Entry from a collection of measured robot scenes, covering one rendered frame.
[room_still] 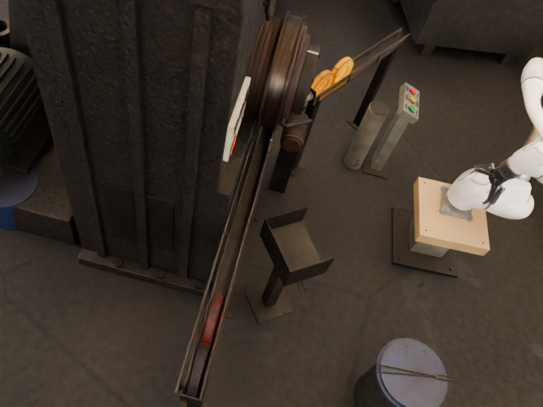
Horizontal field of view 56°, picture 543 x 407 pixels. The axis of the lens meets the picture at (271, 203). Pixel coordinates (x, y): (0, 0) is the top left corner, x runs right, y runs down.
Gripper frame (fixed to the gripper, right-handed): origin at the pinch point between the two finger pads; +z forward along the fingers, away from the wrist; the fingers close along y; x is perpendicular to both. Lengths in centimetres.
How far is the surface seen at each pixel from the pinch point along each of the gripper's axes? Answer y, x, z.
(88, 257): -20, -165, 98
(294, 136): -55, -62, 41
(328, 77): -77, -45, 20
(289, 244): 7, -89, 26
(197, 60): -26, -145, -52
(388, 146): -56, 13, 59
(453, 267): 24, 33, 63
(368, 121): -66, -8, 44
